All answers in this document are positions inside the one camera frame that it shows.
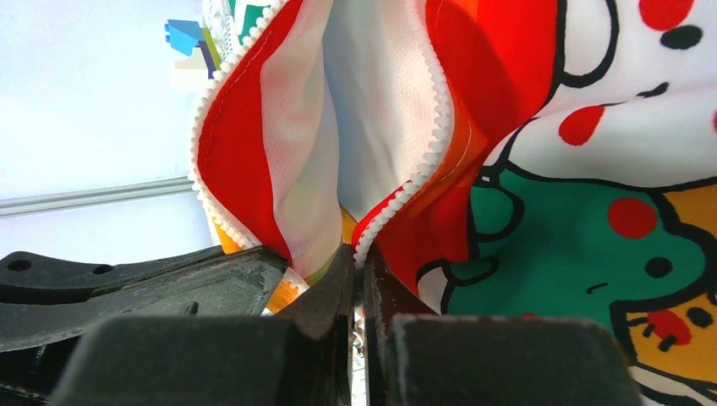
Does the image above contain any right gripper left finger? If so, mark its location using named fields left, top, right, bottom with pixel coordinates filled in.
left=50, top=244, right=353, bottom=405

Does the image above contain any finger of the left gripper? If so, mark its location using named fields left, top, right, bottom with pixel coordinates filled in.
left=1, top=247, right=287, bottom=392

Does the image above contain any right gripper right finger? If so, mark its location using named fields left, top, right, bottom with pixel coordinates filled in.
left=364, top=250, right=642, bottom=405

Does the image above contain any rainbow kids jacket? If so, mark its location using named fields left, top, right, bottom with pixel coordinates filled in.
left=189, top=1, right=716, bottom=405

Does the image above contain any blue and silver block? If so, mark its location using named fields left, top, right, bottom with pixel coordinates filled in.
left=164, top=19, right=220, bottom=85

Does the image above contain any aluminium frame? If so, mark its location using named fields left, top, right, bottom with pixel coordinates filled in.
left=1, top=178, right=193, bottom=218

